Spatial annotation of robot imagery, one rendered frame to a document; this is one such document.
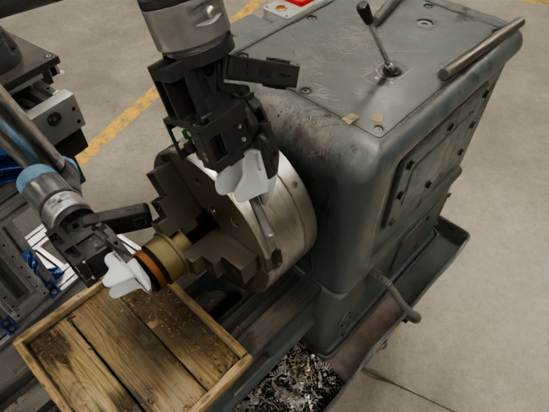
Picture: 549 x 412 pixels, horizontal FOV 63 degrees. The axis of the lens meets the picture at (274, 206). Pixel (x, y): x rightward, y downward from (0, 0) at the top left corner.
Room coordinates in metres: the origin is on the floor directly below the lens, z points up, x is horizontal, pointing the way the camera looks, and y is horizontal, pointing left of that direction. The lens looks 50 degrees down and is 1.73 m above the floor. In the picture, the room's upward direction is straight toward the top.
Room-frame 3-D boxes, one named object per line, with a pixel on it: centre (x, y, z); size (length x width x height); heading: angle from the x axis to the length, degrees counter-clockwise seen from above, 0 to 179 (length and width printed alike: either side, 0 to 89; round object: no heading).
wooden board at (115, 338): (0.34, 0.27, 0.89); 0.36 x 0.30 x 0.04; 47
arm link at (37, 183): (0.56, 0.43, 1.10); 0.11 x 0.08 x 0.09; 45
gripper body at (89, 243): (0.44, 0.32, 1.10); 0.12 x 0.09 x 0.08; 45
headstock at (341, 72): (0.84, -0.18, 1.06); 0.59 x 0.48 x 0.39; 137
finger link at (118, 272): (0.37, 0.24, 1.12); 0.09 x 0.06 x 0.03; 45
